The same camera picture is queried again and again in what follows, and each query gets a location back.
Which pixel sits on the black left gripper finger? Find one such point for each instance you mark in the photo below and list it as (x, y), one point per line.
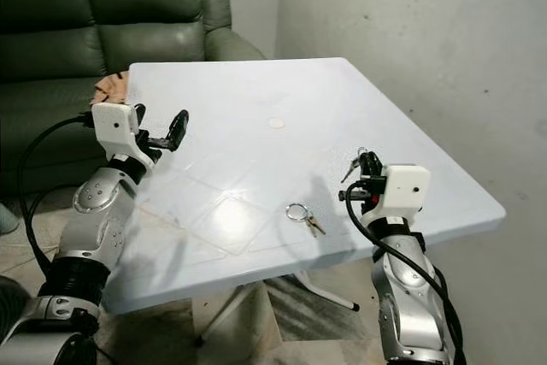
(180, 130)

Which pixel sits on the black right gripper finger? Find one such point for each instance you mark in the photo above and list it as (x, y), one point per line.
(378, 167)
(366, 165)

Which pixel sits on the small silver key bunch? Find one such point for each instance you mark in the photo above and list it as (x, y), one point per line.
(350, 168)

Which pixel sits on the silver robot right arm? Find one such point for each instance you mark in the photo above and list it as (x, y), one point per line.
(410, 297)

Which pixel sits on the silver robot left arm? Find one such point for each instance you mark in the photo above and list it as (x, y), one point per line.
(98, 203)

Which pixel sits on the brown crumpled cloth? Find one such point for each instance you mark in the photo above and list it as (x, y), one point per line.
(111, 90)

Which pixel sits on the white plastic table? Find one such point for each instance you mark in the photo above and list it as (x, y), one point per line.
(265, 168)

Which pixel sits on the pale grey tube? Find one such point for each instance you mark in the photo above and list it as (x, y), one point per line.
(7, 220)

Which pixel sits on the dark green leather sofa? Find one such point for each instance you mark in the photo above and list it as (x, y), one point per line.
(51, 23)

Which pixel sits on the black round fan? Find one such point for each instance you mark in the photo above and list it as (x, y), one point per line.
(13, 309)

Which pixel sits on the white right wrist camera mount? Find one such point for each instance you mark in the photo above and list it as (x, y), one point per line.
(406, 190)

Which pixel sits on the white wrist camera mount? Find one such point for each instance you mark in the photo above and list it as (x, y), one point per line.
(406, 190)
(115, 126)

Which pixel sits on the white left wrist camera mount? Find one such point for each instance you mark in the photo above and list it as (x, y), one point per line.
(115, 126)

